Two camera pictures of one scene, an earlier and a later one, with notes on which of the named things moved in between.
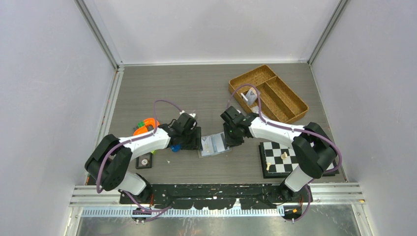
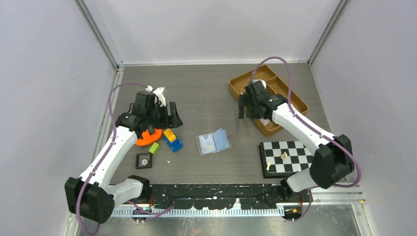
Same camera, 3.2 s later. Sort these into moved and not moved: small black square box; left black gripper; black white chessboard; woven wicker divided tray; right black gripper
Moved: right black gripper; left black gripper
Not moved: black white chessboard; small black square box; woven wicker divided tray
